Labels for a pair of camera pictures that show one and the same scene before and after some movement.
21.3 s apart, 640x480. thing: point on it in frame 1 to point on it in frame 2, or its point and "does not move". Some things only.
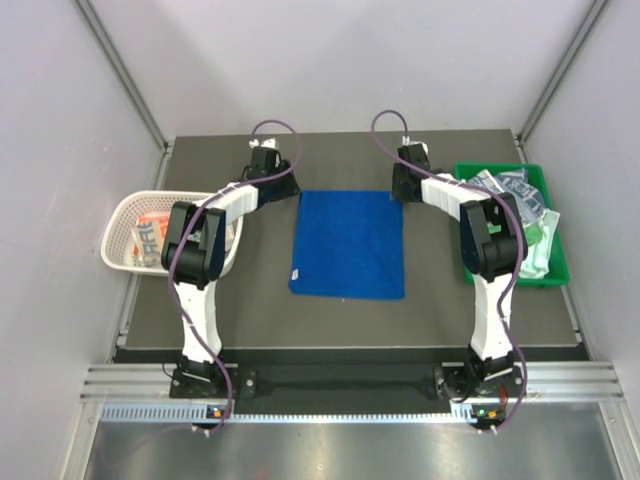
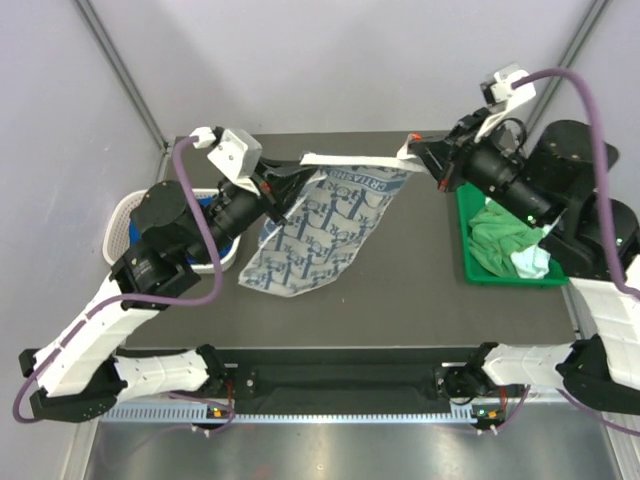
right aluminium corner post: [577, 44] does not move
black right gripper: [397, 193] to [460, 148]
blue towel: [348, 244] to [207, 201]
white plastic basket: [117, 245] does not move
